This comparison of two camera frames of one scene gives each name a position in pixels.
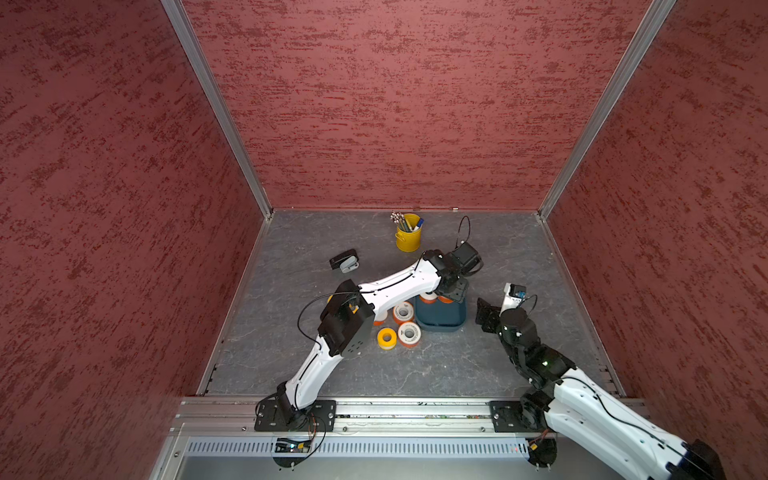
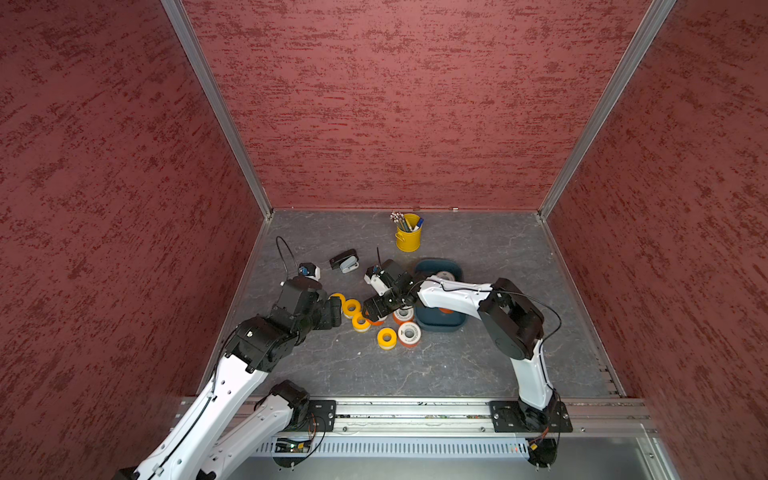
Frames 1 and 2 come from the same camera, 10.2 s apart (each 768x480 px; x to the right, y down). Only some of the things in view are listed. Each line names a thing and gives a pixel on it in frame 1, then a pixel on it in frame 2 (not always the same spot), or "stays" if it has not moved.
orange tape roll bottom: [409, 334] stays
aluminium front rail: [357, 417] stays
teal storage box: [443, 315] stays
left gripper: [460, 290] to [329, 314]
